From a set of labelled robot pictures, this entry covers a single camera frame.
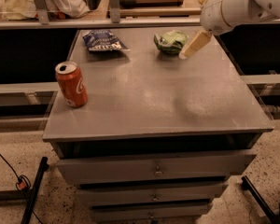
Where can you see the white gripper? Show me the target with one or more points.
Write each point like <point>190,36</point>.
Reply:
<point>212,15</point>

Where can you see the green jalapeno chip bag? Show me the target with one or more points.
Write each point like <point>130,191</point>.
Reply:
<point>170,42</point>

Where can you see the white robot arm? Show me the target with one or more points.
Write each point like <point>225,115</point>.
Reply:
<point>239,12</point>

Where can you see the blue chip bag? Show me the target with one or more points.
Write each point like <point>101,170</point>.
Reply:
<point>102,40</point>

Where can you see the red coke can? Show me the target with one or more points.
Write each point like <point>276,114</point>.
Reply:
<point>70,80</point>

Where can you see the grey drawer cabinet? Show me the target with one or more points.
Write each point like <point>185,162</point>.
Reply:
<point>143,102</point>

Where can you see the top grey drawer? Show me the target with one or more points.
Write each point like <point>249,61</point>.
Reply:
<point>163,166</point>

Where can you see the grey drawer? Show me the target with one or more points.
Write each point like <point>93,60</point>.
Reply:
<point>158,193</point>
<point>150,211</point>
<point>163,166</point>

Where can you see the grey metal railing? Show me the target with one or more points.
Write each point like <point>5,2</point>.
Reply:
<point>186,15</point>

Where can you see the black metal leg right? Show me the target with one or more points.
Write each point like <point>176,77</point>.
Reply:
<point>247,185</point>

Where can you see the black metal leg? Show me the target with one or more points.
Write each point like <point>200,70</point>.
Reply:
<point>31,199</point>
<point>247,185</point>

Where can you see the white cloth bundle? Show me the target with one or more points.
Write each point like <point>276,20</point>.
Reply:
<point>16,10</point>

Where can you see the middle grey drawer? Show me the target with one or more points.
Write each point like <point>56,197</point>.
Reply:
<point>158,193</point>

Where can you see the bottom grey drawer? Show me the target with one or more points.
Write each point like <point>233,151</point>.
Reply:
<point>150,211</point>

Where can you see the black metal leg left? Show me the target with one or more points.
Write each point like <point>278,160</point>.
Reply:
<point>31,199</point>

